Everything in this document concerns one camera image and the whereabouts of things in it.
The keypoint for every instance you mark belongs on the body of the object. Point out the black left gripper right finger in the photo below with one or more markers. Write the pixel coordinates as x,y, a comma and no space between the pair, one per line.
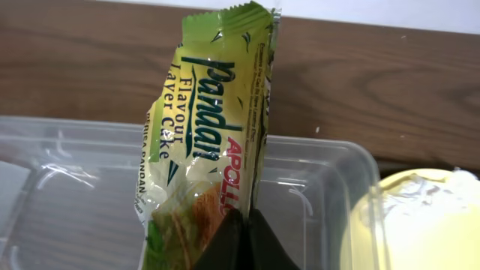
264,250

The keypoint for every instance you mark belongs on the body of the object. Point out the yellow plate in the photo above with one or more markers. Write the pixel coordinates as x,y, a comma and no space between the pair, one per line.
450,243

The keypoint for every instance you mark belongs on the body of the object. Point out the white tissue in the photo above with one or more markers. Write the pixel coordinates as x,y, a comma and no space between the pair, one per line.
429,193

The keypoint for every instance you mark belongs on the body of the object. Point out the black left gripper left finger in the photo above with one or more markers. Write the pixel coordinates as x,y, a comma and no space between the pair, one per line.
227,249

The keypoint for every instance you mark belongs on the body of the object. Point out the green pandan cake wrapper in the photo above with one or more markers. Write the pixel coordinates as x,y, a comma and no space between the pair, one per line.
204,138

